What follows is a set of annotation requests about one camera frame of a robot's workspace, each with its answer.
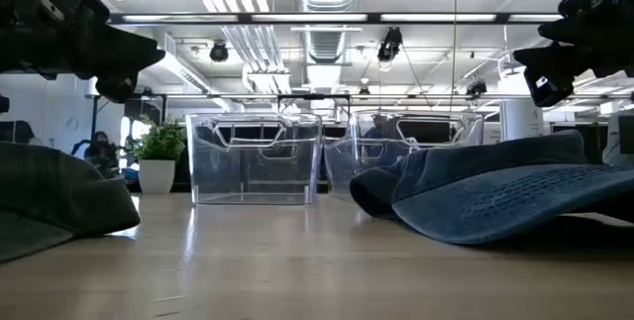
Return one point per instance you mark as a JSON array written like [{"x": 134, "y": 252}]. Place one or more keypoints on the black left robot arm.
[{"x": 20, "y": 13}]

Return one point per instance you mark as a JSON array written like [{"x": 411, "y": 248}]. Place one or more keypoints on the white ceiling pipe bundle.
[{"x": 257, "y": 47}]

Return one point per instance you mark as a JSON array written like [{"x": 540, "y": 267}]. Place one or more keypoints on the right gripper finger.
[
  {"x": 560, "y": 60},
  {"x": 569, "y": 31}
]

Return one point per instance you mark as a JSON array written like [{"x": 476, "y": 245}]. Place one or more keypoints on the small plant in white pot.
[{"x": 157, "y": 176}]

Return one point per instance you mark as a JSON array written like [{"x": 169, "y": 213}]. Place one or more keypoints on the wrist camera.
[
  {"x": 547, "y": 89},
  {"x": 119, "y": 89}
]

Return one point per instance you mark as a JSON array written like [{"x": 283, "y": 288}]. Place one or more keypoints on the black ceiling spotlight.
[
  {"x": 476, "y": 88},
  {"x": 218, "y": 51},
  {"x": 390, "y": 45},
  {"x": 364, "y": 91}
]

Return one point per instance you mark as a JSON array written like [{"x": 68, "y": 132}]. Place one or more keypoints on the black wall monitor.
[{"x": 15, "y": 132}]

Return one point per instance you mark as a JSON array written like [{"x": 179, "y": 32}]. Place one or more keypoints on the black background rail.
[{"x": 317, "y": 96}]

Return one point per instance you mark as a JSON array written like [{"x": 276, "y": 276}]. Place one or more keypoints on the dark grey cap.
[{"x": 49, "y": 196}]

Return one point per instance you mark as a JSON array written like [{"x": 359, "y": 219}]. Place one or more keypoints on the blue denim cap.
[{"x": 495, "y": 201}]

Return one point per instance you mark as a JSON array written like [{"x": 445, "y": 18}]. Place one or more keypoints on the clear plastic bin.
[
  {"x": 252, "y": 181},
  {"x": 366, "y": 151}
]

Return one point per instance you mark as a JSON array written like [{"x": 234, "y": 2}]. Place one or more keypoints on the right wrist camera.
[{"x": 547, "y": 89}]

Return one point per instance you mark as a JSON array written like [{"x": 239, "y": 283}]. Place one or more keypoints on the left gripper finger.
[
  {"x": 121, "y": 37},
  {"x": 134, "y": 60}
]

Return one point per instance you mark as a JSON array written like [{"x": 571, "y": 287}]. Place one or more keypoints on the black table frame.
[{"x": 183, "y": 187}]

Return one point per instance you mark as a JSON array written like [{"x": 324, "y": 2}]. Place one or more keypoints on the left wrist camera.
[{"x": 119, "y": 89}]

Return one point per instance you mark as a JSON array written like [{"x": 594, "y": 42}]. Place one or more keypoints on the white round column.
[{"x": 520, "y": 119}]

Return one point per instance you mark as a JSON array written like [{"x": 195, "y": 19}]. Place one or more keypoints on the black overhead crossbar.
[{"x": 374, "y": 18}]

